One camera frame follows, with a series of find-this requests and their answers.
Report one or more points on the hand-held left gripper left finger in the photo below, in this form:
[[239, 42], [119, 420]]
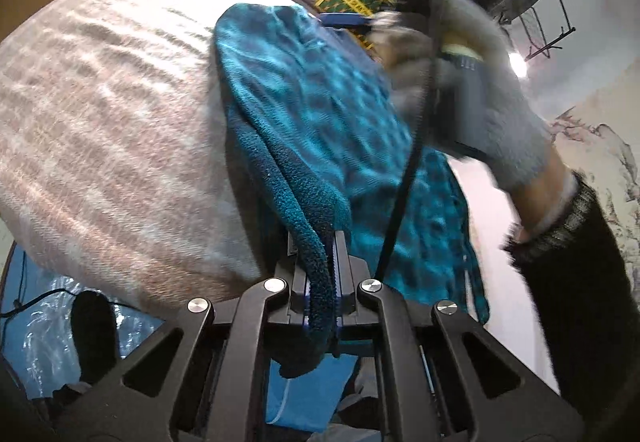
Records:
[[299, 294]]

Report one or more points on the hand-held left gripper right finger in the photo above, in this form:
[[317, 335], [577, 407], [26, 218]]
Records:
[[341, 282]]

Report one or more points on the teal fleece garment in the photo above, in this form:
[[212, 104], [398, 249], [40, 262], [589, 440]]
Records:
[[300, 97]]

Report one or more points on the person's right forearm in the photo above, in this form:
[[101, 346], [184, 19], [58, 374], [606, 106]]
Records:
[[590, 302]]

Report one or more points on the person's right hand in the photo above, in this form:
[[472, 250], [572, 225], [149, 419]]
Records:
[[515, 127]]

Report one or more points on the clip-on lamp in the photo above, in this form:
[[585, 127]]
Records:
[[520, 64]]

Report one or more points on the blue cloth bag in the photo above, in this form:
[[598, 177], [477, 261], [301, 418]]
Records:
[[310, 387]]

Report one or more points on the black rounded object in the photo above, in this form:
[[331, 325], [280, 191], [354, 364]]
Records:
[[94, 337]]

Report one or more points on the blue plastic sheet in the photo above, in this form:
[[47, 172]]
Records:
[[40, 342]]

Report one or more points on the beige bed blanket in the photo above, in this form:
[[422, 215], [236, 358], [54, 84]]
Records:
[[100, 122]]

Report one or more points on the ink landscape wall mural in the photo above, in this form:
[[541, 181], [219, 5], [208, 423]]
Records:
[[605, 147]]

